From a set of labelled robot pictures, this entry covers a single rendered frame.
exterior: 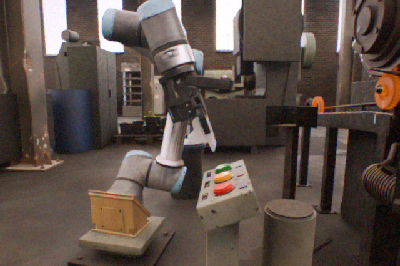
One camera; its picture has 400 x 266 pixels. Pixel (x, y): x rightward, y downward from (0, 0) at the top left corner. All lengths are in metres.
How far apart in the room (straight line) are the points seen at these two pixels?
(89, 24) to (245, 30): 9.72
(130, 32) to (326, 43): 11.56
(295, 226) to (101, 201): 0.99
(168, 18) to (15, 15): 3.04
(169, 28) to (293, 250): 0.57
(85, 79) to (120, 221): 3.16
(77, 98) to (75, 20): 9.31
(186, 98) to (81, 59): 3.77
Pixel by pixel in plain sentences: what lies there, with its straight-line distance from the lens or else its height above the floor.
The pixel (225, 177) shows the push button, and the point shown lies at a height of 0.61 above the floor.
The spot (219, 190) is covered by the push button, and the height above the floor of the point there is 0.61.
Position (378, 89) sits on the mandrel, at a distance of 1.43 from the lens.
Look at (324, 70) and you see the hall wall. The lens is 12.02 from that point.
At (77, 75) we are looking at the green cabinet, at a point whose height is 1.08.
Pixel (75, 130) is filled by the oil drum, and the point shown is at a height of 0.32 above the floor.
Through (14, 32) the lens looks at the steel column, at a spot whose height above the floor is 1.46.
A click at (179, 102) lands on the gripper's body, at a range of 0.63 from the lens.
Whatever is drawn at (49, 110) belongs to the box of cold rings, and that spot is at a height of 0.61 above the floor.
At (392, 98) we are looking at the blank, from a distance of 1.40.
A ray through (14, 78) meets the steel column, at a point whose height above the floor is 0.99.
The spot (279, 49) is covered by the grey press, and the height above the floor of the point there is 1.42.
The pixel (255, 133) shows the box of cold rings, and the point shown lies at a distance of 3.69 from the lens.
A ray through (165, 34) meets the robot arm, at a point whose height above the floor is 0.92.
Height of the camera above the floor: 0.78
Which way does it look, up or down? 9 degrees down
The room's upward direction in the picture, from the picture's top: straight up
